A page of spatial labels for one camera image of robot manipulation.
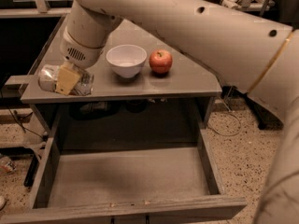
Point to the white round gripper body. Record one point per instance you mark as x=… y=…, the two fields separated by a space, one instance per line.
x=79 y=54

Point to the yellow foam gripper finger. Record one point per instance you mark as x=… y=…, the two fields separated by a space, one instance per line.
x=68 y=77

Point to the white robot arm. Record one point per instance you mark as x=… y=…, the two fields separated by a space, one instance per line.
x=258 y=56

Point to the grey counter cabinet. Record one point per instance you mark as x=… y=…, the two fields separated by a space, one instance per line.
x=186 y=78

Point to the grey open top drawer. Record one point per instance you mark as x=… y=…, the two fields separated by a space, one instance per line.
x=155 y=167

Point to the white bowl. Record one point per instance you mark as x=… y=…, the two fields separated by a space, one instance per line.
x=126 y=60

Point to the red apple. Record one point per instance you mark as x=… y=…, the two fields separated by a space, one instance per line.
x=160 y=61

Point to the crumpled packet on floor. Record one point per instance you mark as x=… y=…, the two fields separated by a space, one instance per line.
x=7 y=164

